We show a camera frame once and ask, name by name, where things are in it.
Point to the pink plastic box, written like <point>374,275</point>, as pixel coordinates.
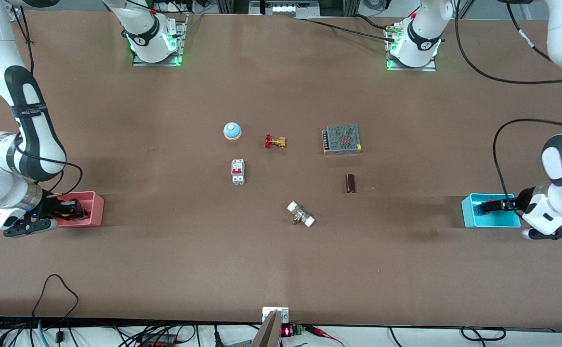
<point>95,212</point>

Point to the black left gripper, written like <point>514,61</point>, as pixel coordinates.
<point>508,205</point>

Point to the metal mesh power supply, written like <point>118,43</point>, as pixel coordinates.
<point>343,140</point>

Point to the cyan plastic box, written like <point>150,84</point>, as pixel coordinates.
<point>492,220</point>

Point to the red clip lead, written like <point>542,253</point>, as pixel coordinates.
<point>321,331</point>

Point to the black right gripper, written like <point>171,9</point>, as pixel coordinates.
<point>54,207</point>

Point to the white mounting bracket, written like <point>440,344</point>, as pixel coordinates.
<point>267,313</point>

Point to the dark brown capacitor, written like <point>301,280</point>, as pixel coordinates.
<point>351,183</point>

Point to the white circuit breaker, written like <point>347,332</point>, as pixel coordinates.
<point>238,171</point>

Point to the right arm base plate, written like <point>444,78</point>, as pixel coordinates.
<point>183,48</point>

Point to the red LED display module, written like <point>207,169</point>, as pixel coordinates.
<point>286,331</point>

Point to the grey metal device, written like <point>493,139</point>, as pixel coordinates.
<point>285,8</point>

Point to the blue dome bell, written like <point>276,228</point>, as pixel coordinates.
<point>232,130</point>

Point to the black power strip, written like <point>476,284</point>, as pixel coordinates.
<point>158,343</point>

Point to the metal fitting white ends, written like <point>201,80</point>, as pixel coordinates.
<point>301,214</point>

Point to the grey metal bar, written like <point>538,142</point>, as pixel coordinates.
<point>268,335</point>

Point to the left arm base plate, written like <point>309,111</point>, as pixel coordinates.
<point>430,68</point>

